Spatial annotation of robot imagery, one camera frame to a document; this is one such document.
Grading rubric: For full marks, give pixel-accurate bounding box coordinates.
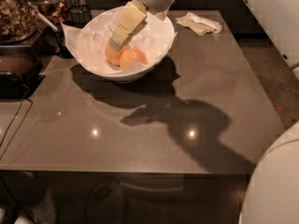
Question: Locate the black wire cup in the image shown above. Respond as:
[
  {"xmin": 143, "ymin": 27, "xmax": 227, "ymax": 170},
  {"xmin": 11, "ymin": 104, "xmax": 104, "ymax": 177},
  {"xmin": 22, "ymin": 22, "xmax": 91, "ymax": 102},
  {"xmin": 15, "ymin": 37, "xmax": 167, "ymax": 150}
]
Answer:
[{"xmin": 68, "ymin": 5, "xmax": 92, "ymax": 28}]

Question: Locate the white utensil handle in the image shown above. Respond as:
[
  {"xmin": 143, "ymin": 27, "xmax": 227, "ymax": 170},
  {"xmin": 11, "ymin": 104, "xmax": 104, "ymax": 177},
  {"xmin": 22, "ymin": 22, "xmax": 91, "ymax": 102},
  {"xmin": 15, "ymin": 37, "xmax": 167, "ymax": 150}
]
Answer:
[{"xmin": 30, "ymin": 8, "xmax": 59, "ymax": 33}]

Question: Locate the white bowl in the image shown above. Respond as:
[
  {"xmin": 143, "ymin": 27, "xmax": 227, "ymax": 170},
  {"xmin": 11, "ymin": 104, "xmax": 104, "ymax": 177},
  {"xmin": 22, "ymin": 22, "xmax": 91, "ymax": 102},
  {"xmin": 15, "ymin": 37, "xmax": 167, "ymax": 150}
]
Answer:
[{"xmin": 66, "ymin": 5, "xmax": 176, "ymax": 82}]

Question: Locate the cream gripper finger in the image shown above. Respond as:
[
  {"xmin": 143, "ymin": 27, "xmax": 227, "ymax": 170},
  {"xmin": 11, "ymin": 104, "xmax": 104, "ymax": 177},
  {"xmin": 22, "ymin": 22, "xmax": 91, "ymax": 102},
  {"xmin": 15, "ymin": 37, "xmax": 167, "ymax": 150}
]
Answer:
[
  {"xmin": 155, "ymin": 9, "xmax": 168, "ymax": 21},
  {"xmin": 109, "ymin": 0, "xmax": 147, "ymax": 51}
]

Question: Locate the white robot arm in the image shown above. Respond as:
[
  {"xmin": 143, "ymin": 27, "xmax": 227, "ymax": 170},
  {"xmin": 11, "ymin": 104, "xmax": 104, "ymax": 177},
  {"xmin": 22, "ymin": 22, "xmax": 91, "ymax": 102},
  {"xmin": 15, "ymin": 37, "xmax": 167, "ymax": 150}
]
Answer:
[{"xmin": 111, "ymin": 28, "xmax": 282, "ymax": 224}]

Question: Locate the black power cable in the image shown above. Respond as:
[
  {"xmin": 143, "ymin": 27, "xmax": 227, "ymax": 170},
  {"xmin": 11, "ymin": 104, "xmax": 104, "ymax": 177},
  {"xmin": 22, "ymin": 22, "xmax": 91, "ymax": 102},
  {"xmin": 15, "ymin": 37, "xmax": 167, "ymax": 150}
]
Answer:
[{"xmin": 0, "ymin": 75, "xmax": 34, "ymax": 159}]

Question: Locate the large glass nut jar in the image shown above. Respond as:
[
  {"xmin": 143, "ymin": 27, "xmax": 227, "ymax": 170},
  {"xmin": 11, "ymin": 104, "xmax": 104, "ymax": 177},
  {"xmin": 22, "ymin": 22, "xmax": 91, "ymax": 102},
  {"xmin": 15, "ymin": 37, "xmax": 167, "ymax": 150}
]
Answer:
[{"xmin": 0, "ymin": 0, "xmax": 36, "ymax": 45}]

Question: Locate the white paper bowl liner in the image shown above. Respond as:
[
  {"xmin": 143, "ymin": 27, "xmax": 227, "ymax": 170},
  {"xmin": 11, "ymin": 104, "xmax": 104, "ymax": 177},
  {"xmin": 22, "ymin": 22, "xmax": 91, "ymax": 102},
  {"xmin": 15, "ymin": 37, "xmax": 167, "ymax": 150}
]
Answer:
[{"xmin": 61, "ymin": 7, "xmax": 178, "ymax": 76}]

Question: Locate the left whole orange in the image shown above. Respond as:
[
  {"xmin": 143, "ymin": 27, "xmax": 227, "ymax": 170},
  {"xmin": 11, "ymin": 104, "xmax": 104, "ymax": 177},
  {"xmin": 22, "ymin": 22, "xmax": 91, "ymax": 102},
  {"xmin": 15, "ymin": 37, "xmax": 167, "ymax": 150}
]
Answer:
[{"xmin": 105, "ymin": 44, "xmax": 130, "ymax": 65}]

